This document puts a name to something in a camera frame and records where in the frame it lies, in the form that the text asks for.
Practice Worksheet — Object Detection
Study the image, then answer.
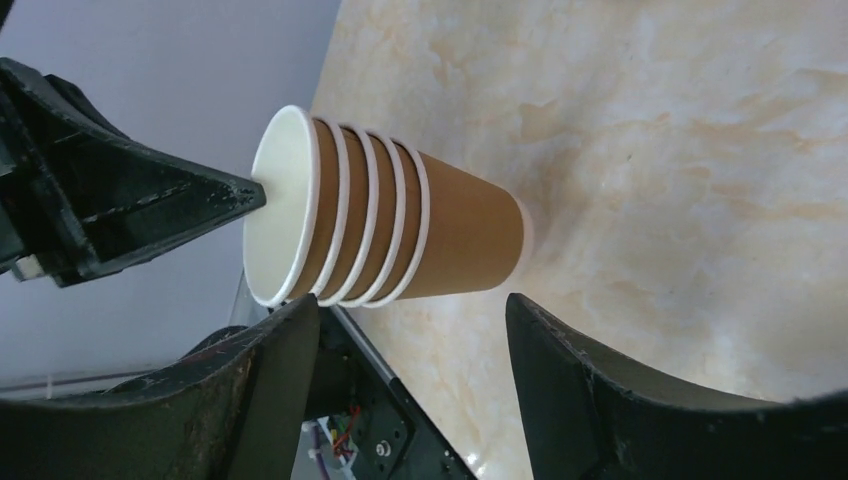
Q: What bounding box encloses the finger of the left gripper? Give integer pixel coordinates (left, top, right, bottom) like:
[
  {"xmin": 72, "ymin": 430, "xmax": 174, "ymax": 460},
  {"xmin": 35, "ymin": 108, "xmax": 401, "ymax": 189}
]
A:
[{"xmin": 1, "ymin": 58, "xmax": 266, "ymax": 288}]

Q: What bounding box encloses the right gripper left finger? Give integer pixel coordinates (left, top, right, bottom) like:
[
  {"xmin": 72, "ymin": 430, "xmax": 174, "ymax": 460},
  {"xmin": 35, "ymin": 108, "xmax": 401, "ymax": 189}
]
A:
[{"xmin": 1, "ymin": 295, "xmax": 320, "ymax": 479}]

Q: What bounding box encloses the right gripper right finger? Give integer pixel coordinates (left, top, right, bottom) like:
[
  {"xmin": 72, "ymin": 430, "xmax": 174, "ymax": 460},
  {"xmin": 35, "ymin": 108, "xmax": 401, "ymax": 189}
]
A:
[{"xmin": 506, "ymin": 293, "xmax": 847, "ymax": 479}]

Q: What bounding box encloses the stack of brown paper cups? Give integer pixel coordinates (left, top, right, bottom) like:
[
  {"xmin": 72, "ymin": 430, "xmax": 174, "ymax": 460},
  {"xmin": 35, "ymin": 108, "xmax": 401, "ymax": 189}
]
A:
[{"xmin": 243, "ymin": 105, "xmax": 534, "ymax": 308}]

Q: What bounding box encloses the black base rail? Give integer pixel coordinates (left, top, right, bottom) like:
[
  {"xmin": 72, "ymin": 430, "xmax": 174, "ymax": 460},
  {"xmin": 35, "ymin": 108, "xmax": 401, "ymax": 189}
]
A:
[{"xmin": 302, "ymin": 307, "xmax": 475, "ymax": 479}]

